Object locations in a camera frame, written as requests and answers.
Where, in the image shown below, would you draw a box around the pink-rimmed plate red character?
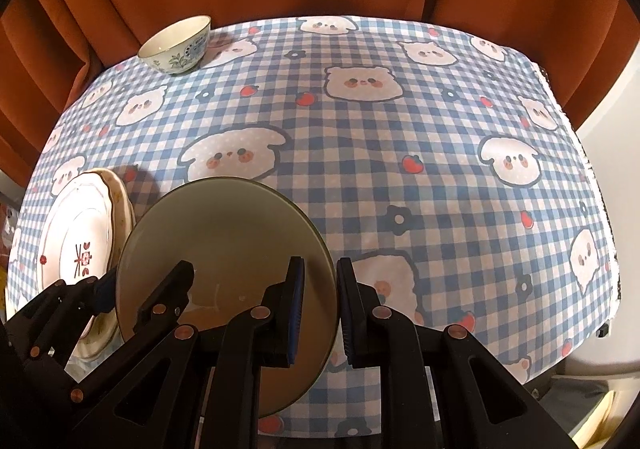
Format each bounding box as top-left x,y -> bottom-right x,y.
36,170 -> 118,340

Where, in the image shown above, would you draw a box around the grey cushion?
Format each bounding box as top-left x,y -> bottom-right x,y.
530,354 -> 621,449

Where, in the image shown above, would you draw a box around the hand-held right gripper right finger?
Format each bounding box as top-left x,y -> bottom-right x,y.
336,257 -> 576,449

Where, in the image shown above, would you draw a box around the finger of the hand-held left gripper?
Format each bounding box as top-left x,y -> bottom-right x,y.
132,259 -> 196,331
6,269 -> 120,411

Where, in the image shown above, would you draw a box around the yellow floral plate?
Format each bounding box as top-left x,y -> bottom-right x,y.
75,168 -> 132,362
120,194 -> 137,242

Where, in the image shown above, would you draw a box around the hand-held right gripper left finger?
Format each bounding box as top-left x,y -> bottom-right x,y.
67,256 -> 307,449

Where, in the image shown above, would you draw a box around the white bowl teal floral print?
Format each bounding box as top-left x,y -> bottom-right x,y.
137,15 -> 212,75

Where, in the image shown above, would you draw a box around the blue checked printed tablecloth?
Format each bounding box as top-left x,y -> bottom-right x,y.
7,16 -> 623,449

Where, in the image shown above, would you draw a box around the white bowl grey floral print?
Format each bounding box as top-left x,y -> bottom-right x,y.
116,177 -> 334,419

